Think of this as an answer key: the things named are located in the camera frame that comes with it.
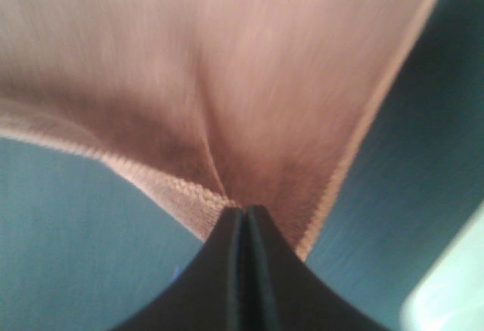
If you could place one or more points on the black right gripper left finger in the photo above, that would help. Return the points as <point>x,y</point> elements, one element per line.
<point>205,296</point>

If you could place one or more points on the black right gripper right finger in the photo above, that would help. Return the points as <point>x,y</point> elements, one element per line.
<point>288,296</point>

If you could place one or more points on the brown microfibre towel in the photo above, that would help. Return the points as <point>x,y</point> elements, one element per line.
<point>203,104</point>

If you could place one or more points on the white storage box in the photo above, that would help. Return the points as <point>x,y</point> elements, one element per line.
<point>450,295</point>

